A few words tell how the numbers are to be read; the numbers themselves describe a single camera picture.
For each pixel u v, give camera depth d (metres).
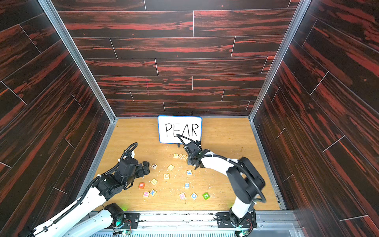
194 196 0.81
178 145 1.02
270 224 0.73
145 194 0.82
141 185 0.84
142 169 0.70
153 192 0.82
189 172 0.89
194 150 0.72
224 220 0.72
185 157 0.96
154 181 0.86
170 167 0.93
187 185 0.84
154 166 0.92
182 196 0.80
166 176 0.88
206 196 0.81
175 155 0.96
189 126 0.96
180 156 0.96
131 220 0.73
